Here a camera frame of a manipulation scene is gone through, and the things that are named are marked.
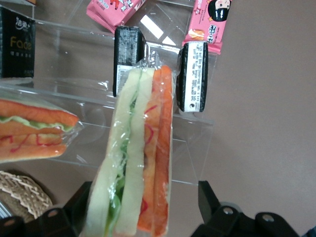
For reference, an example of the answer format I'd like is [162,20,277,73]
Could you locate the black tissue pack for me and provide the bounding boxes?
[177,41,209,114]
[0,5,37,80]
[113,25,147,97]

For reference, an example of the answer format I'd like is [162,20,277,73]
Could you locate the pink snack pack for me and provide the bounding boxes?
[85,0,149,35]
[182,0,233,54]

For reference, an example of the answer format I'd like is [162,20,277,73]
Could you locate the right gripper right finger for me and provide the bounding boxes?
[189,180,301,237]

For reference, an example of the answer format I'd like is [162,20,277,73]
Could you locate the plastic triangle sandwich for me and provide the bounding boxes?
[82,64,179,237]
[0,98,81,164]

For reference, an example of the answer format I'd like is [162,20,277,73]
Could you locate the clear acrylic tiered stand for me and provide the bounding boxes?
[0,0,218,186]

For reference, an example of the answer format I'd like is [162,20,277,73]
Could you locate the oval light wicker basket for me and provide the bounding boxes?
[0,170,54,223]

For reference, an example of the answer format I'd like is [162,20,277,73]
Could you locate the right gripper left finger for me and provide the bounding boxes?
[0,181,93,237]

